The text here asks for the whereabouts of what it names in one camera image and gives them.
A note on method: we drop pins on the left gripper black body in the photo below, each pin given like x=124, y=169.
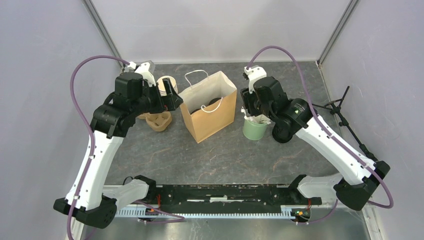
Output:
x=154, y=102

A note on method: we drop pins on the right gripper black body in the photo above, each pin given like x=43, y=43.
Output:
x=250, y=102

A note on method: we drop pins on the green straw holder cup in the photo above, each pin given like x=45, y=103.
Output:
x=254, y=131

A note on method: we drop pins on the black plastic cup lid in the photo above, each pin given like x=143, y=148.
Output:
x=214, y=100
x=196, y=110

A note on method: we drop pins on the bundle of wrapped paper straws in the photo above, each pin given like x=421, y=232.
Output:
x=259, y=119

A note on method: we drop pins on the stack of black lids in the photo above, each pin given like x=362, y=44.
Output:
x=281, y=132

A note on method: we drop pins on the stack of pulp cup carriers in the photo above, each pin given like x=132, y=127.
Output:
x=157, y=121

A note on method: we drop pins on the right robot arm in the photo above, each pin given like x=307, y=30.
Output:
x=360, y=174

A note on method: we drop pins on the brown paper takeout bag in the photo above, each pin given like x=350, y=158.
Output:
x=211, y=118

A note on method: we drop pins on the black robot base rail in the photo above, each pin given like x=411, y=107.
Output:
x=226, y=198

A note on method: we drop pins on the silver microphone on tripod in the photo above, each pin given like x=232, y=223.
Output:
x=334, y=107

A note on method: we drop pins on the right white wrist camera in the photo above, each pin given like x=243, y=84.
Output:
x=252, y=75

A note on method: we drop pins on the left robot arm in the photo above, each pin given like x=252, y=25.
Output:
x=133, y=96

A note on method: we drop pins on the stack of white paper cups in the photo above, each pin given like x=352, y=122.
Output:
x=161, y=86

